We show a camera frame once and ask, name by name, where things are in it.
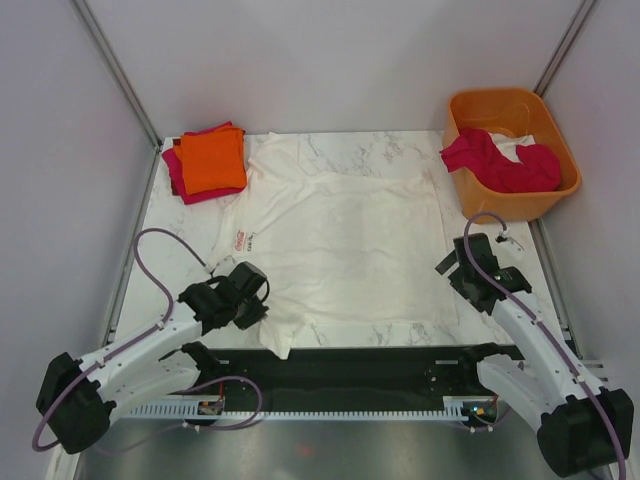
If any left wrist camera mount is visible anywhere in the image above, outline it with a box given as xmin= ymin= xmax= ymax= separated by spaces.
xmin=205 ymin=255 xmax=237 ymax=277

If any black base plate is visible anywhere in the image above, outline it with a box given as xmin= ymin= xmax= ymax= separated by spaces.
xmin=169 ymin=341 xmax=519 ymax=412

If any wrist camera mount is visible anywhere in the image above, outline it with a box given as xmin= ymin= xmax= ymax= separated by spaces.
xmin=205 ymin=255 xmax=237 ymax=277
xmin=496 ymin=230 xmax=525 ymax=260

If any crimson t shirt in basket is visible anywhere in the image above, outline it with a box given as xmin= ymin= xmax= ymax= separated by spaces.
xmin=440 ymin=128 xmax=561 ymax=193

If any orange plastic basket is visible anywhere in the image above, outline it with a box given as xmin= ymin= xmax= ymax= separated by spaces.
xmin=440 ymin=87 xmax=581 ymax=221

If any left aluminium corner post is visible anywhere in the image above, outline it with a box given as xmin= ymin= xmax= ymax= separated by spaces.
xmin=69 ymin=0 xmax=161 ymax=149

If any right aluminium corner post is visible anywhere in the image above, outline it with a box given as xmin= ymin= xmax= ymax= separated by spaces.
xmin=533 ymin=0 xmax=600 ymax=98

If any white t shirt red print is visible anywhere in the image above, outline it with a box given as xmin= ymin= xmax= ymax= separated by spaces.
xmin=209 ymin=133 xmax=458 ymax=358

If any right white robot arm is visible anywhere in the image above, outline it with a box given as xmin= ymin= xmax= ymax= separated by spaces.
xmin=436 ymin=233 xmax=634 ymax=478

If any pink folded t shirt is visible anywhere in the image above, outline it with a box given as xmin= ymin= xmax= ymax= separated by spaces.
xmin=162 ymin=122 xmax=247 ymax=205

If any white slotted cable duct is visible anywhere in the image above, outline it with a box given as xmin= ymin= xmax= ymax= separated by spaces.
xmin=124 ymin=397 xmax=468 ymax=422

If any orange folded t shirt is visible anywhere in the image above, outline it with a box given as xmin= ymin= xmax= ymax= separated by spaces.
xmin=176 ymin=126 xmax=247 ymax=195

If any white t shirt in basket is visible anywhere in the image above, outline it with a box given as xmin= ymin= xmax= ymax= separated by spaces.
xmin=490 ymin=133 xmax=535 ymax=163

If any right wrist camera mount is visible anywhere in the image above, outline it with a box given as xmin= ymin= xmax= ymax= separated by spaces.
xmin=496 ymin=230 xmax=525 ymax=260

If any aluminium corner post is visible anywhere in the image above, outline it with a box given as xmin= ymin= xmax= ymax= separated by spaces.
xmin=69 ymin=0 xmax=161 ymax=149
xmin=533 ymin=0 xmax=600 ymax=98

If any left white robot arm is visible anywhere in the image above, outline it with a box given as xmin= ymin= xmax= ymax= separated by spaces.
xmin=36 ymin=262 xmax=270 ymax=454

